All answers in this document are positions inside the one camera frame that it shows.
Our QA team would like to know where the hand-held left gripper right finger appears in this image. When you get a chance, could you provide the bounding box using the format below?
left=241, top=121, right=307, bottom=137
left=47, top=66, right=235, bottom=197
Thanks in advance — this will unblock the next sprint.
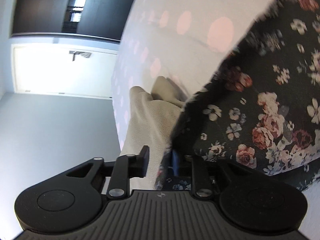
left=171, top=150, right=253, bottom=200

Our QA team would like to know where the dark sliding wardrobe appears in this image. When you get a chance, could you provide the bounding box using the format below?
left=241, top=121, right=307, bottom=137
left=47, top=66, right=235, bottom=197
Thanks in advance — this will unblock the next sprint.
left=11, top=0, right=143, bottom=45

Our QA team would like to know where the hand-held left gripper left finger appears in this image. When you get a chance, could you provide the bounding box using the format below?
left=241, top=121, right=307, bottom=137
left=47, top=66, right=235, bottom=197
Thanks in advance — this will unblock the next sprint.
left=66, top=145, right=150, bottom=200

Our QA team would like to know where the white door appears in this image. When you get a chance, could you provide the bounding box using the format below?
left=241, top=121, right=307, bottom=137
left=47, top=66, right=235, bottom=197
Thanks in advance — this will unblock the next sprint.
left=11, top=44, right=118, bottom=98

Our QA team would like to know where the dark floral garment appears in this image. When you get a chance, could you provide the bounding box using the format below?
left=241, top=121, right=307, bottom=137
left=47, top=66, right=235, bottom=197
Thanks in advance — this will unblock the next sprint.
left=154, top=0, right=320, bottom=193

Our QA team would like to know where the plain beige garment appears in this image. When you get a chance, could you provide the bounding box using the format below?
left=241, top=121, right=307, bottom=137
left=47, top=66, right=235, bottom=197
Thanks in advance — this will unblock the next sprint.
left=120, top=76, right=188, bottom=190

